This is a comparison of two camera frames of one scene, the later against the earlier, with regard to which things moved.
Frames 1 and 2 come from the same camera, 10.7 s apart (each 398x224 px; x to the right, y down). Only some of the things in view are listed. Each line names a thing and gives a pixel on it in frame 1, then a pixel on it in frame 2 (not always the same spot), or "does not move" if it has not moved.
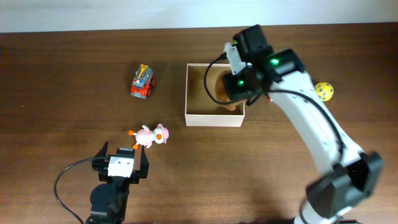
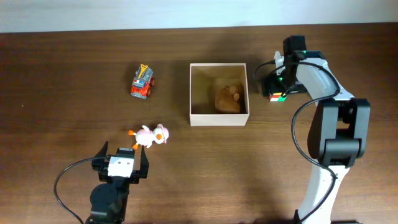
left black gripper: [99, 164] does not move
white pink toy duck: [147, 137] does not move
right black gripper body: [239, 84] to [283, 83]
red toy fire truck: [143, 83] does not move
